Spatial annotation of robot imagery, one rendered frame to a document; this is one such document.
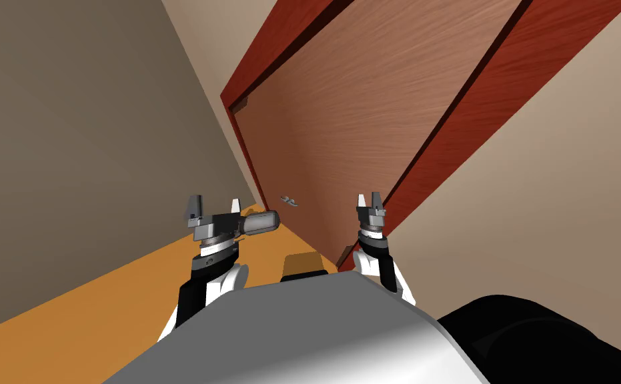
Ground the brown wooden door leaf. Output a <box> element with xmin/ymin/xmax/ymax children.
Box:
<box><xmin>232</xmin><ymin>0</ymin><xmax>526</xmax><ymax>267</ymax></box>

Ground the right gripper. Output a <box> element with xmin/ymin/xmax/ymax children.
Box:
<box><xmin>356</xmin><ymin>191</ymin><xmax>388</xmax><ymax>233</ymax></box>

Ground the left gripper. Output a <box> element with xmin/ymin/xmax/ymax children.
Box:
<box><xmin>184</xmin><ymin>194</ymin><xmax>281</xmax><ymax>243</ymax></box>

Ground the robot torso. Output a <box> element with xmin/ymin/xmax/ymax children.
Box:
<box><xmin>101</xmin><ymin>253</ymin><xmax>491</xmax><ymax>384</ymax></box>

